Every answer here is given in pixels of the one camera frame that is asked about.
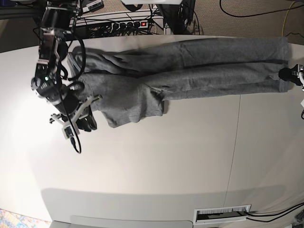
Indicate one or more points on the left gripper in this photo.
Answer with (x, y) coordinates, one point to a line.
(286, 75)

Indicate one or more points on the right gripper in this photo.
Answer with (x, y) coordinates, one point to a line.
(72, 111)

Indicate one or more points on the grey T-shirt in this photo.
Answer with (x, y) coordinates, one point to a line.
(134, 84)

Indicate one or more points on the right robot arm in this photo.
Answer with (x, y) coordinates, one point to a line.
(57, 24)

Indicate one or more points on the white power strip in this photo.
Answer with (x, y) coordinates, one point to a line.
(114, 28)

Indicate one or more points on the black monitor stand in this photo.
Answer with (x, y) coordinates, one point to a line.
(178, 17)

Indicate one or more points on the table cable grommet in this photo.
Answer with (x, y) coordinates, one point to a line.
(220, 215)

